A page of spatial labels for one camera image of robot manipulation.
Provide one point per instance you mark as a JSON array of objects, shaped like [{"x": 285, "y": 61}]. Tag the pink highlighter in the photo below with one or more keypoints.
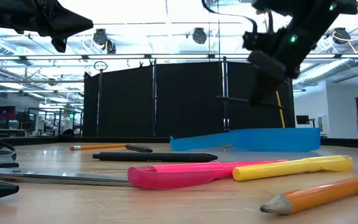
[{"x": 166, "y": 177}]

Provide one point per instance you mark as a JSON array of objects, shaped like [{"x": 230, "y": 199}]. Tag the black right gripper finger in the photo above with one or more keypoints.
[{"x": 266, "y": 91}]

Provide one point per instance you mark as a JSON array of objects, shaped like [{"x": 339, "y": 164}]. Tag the yellow highlighter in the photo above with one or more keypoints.
[{"x": 275, "y": 172}]

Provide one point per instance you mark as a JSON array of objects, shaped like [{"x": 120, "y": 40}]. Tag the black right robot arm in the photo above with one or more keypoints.
[{"x": 315, "y": 15}]

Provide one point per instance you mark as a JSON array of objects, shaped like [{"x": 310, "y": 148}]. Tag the blue plastic pencil box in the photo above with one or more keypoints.
[{"x": 259, "y": 140}]

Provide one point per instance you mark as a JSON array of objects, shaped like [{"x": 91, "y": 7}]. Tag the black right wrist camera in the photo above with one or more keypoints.
[{"x": 255, "y": 40}]

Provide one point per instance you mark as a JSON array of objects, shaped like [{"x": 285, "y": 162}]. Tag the black partition screen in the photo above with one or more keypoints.
[{"x": 182, "y": 102}]

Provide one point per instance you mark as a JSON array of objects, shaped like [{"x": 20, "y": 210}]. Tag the orange pencil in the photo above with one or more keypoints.
[
  {"x": 322, "y": 194},
  {"x": 98, "y": 146}
]

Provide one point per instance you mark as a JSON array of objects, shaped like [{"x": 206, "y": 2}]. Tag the small black monitor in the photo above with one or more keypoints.
[{"x": 302, "y": 119}]

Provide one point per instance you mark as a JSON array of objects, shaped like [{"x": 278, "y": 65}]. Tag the monitor with red screen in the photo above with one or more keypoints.
[{"x": 4, "y": 113}]

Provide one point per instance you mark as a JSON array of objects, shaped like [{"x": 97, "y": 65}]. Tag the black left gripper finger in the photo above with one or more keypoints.
[
  {"x": 70, "y": 21},
  {"x": 60, "y": 45}
]

